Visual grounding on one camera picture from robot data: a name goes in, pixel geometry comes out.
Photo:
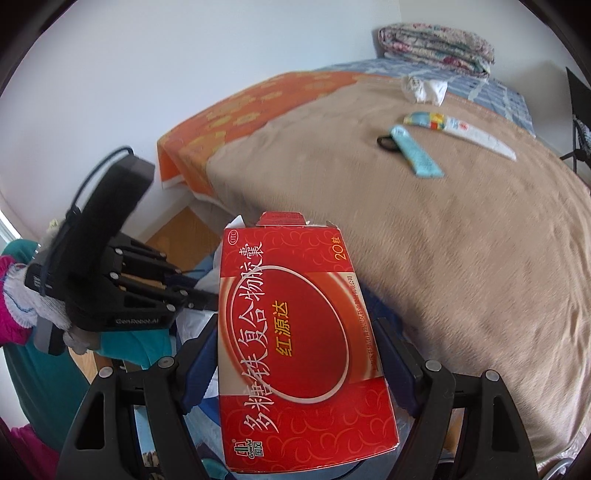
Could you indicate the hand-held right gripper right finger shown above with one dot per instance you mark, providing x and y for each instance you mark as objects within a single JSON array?
[{"x": 392, "y": 355}]

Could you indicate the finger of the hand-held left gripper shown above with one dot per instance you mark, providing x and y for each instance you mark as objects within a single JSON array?
[
  {"x": 184, "y": 299},
  {"x": 147, "y": 261}
]

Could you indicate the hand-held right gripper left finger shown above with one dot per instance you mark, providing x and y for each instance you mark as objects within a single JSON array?
[{"x": 203, "y": 367}]

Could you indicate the white plastic bag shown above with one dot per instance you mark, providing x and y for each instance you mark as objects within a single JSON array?
[{"x": 201, "y": 325}]

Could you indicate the blue plastic basket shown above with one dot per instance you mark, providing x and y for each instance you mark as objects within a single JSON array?
[{"x": 375, "y": 305}]

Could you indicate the red cardboard box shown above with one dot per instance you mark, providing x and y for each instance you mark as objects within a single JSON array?
[{"x": 295, "y": 346}]

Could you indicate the person's left hand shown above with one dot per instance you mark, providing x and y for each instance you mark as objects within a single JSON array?
[{"x": 32, "y": 302}]

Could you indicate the beige fleece blanket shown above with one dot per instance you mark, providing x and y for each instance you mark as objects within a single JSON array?
[{"x": 461, "y": 277}]

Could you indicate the orange floral blanket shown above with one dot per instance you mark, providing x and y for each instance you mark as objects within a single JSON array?
[{"x": 240, "y": 110}]

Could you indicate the teal flat packet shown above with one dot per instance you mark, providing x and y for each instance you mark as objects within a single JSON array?
[{"x": 418, "y": 154}]

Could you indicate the white toothpaste tube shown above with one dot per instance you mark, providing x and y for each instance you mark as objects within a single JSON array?
[{"x": 471, "y": 134}]

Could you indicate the crumpled white wrapper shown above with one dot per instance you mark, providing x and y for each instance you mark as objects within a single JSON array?
[{"x": 429, "y": 90}]

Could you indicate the striped chair cushion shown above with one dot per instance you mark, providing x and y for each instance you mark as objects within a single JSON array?
[{"x": 584, "y": 134}]

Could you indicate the folded floral quilt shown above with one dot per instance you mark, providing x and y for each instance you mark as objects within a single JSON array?
[{"x": 434, "y": 46}]

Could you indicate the black folding chair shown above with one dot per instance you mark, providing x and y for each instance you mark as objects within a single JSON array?
[{"x": 577, "y": 92}]

